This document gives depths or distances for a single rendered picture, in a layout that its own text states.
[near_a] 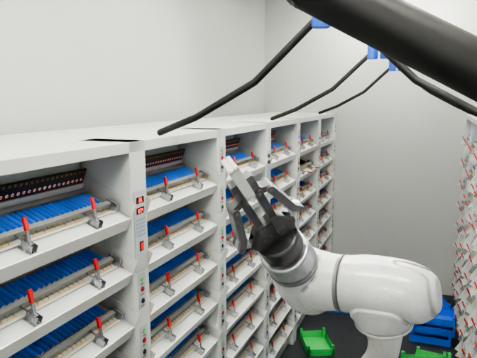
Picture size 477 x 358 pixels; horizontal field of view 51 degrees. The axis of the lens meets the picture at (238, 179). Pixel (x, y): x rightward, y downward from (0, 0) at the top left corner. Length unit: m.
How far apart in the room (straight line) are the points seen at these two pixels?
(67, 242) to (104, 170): 0.36
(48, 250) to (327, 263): 0.77
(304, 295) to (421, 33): 0.70
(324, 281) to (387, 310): 0.11
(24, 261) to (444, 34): 1.20
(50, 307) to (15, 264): 0.22
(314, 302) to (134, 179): 0.93
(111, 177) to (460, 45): 1.52
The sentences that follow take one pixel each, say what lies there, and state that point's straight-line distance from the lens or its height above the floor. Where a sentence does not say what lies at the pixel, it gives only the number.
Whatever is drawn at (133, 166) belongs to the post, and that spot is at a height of 1.65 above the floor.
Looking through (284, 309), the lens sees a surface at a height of 0.36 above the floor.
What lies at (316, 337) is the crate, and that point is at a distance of 4.15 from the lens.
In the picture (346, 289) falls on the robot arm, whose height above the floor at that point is 1.55.
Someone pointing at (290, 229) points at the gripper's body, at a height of 1.66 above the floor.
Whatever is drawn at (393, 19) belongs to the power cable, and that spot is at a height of 1.90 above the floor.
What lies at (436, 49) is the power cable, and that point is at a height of 1.89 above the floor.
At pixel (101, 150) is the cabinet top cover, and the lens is 1.52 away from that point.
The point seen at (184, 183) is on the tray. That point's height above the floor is 1.51.
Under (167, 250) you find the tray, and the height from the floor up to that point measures 1.29.
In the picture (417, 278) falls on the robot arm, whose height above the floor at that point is 1.58.
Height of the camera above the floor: 1.87
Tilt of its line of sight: 9 degrees down
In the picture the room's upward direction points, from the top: straight up
